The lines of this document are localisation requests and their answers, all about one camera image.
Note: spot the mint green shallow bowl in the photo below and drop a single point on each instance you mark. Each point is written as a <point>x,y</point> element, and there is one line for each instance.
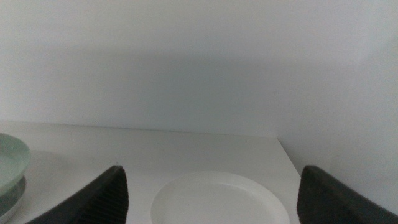
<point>11,161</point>

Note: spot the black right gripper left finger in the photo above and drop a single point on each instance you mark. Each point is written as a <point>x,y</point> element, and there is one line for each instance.
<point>99,202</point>

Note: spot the grey shallow bowl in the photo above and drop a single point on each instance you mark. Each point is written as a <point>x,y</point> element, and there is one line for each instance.
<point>11,199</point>

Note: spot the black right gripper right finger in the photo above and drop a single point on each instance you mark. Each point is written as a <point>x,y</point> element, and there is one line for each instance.
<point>326,202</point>

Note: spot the white shallow bowl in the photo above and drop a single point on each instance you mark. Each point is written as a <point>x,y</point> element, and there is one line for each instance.
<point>217,202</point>

